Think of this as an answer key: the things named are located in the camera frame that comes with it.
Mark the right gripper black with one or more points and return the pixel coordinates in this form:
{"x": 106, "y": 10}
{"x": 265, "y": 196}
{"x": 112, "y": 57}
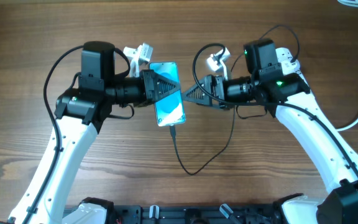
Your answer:
{"x": 209, "y": 83}

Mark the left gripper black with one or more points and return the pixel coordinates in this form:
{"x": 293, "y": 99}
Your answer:
{"x": 148, "y": 79}

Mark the blue-screen Galaxy smartphone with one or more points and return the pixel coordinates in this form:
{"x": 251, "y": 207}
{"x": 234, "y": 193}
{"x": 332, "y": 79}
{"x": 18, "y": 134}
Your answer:
{"x": 169, "y": 110}

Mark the white power strip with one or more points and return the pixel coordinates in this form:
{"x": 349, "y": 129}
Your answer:
{"x": 284, "y": 56}

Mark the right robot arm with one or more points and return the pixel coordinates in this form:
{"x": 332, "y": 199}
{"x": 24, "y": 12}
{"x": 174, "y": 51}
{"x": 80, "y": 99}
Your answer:
{"x": 276, "y": 83}

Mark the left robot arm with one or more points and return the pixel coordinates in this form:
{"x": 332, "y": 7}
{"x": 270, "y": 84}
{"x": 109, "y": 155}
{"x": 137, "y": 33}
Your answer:
{"x": 77, "y": 120}

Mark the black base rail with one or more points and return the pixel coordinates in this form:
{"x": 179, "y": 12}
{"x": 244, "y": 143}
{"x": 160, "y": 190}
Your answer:
{"x": 135, "y": 214}

